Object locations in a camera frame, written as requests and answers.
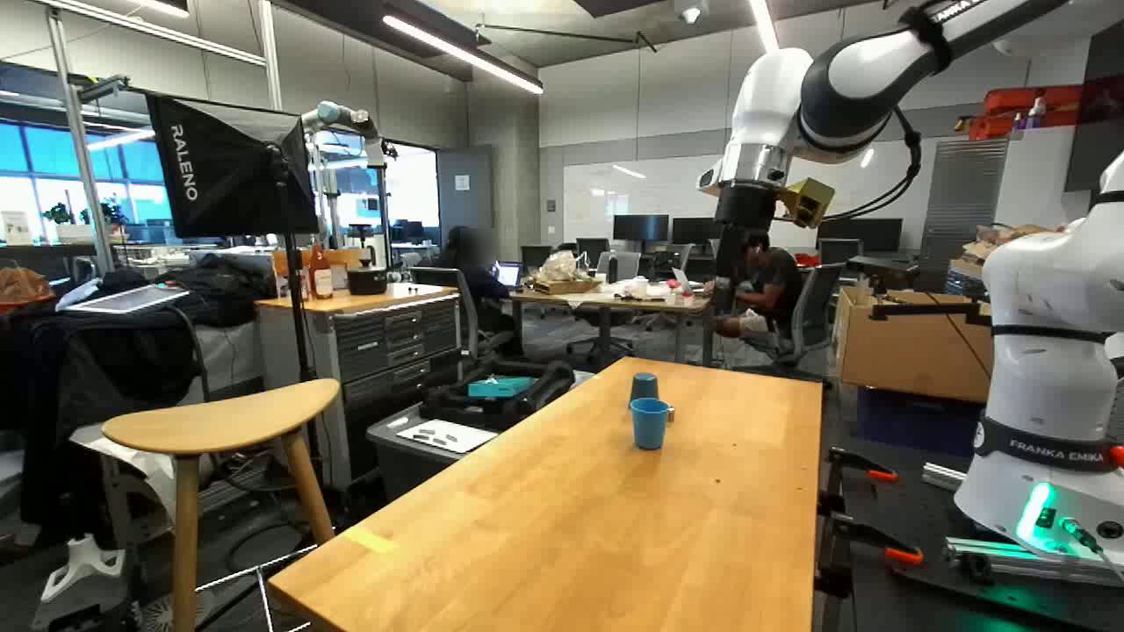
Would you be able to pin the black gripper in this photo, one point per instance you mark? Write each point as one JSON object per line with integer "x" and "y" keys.
{"x": 747, "y": 215}

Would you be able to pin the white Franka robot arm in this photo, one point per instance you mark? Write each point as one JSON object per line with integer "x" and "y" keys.
{"x": 1046, "y": 337}

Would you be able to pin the dark blue cup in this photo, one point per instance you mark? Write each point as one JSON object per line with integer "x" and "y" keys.
{"x": 644, "y": 386}

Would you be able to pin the small silver object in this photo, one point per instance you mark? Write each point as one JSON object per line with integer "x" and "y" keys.
{"x": 668, "y": 410}

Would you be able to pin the light blue cup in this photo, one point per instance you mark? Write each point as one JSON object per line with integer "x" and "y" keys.
{"x": 652, "y": 424}

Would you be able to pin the long ceiling light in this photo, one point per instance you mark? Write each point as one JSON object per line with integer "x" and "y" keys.
{"x": 457, "y": 53}

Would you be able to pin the black softbox light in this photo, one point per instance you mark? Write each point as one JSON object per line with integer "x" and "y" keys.
{"x": 229, "y": 169}

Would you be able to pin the seated person in dark shirt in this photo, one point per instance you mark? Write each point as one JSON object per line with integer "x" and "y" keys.
{"x": 774, "y": 284}

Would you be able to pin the black computer monitor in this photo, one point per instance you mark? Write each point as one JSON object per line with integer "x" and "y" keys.
{"x": 694, "y": 228}
{"x": 640, "y": 228}

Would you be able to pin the grey office chair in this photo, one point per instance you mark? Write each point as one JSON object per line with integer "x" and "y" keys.
{"x": 815, "y": 302}

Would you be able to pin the wooden office table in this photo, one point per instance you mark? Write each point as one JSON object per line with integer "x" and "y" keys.
{"x": 607, "y": 306}

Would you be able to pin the white whiteboard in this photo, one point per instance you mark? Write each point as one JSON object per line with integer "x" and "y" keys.
{"x": 637, "y": 182}

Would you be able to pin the cardboard box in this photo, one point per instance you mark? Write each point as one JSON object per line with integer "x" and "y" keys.
{"x": 915, "y": 345}

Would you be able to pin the blue storage bin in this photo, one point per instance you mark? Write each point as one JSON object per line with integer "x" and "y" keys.
{"x": 915, "y": 423}

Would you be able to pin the black bag with teal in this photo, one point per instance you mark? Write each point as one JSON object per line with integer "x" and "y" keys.
{"x": 496, "y": 389}

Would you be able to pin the seated person with dark hair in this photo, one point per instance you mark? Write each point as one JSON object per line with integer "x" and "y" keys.
{"x": 470, "y": 276}

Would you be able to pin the grey floor box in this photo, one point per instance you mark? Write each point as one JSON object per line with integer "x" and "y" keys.
{"x": 427, "y": 442}

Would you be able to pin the grey drawer cabinet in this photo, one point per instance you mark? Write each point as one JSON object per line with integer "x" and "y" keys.
{"x": 379, "y": 352}

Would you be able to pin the black light stand pole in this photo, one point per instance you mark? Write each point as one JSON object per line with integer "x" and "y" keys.
{"x": 296, "y": 302}

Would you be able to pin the yellow tape strip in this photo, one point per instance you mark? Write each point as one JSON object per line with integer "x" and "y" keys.
{"x": 374, "y": 539}

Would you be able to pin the wooden stool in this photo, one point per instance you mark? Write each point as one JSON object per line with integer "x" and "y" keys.
{"x": 223, "y": 423}

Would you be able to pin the silver laptop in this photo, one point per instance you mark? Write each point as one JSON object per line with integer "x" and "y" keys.
{"x": 128, "y": 295}

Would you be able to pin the black hanging cloth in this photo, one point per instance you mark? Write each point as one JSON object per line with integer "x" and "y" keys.
{"x": 93, "y": 386}

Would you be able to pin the yellow wrist camera box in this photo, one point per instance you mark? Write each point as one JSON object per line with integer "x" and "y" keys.
{"x": 808, "y": 201}

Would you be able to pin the red wall banner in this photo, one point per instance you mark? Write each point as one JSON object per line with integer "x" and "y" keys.
{"x": 1039, "y": 111}

